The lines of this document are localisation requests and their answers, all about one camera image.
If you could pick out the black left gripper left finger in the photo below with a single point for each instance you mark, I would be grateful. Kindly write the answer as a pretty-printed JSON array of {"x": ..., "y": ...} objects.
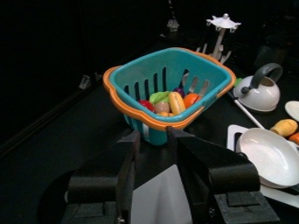
[{"x": 100, "y": 178}]

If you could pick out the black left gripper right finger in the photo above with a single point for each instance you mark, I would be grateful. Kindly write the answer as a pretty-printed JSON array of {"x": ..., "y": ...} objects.
[{"x": 218, "y": 172}]

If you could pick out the white toy frying pan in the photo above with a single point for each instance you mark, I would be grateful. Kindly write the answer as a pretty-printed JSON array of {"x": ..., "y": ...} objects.
[{"x": 268, "y": 154}]

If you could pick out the white paper sheet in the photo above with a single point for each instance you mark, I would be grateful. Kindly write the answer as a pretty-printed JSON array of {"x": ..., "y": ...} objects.
[{"x": 159, "y": 198}]

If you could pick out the orange toy carrot piece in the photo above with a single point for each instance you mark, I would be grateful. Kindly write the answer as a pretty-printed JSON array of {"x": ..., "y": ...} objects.
[{"x": 294, "y": 138}]

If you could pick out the tan toy potato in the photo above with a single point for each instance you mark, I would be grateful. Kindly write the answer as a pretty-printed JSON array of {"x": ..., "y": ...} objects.
[{"x": 284, "y": 127}]

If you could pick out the orange toy fruit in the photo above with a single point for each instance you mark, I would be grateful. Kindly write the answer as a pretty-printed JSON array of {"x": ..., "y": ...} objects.
[{"x": 191, "y": 99}]

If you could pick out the beige toy mushroom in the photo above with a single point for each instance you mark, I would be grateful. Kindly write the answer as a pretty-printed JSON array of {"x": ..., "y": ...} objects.
[{"x": 161, "y": 107}]

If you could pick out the red toy fruit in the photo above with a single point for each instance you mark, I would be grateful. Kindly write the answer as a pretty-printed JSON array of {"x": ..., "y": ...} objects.
[{"x": 147, "y": 105}]

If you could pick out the white toy plate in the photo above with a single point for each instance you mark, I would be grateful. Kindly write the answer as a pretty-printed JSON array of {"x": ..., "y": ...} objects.
[{"x": 292, "y": 109}]

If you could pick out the purple toy eggplant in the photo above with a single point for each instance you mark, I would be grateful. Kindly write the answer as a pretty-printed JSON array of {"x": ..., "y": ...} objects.
[{"x": 179, "y": 91}]

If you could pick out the green toy vegetable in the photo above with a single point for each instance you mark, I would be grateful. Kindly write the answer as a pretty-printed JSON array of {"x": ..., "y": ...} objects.
[{"x": 159, "y": 96}]

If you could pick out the teal orange-rimmed toy basket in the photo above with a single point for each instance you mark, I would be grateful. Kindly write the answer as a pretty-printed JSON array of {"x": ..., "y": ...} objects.
[{"x": 167, "y": 87}]

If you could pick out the white utensil stand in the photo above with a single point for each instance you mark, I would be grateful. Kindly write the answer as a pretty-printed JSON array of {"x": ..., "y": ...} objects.
[{"x": 220, "y": 38}]

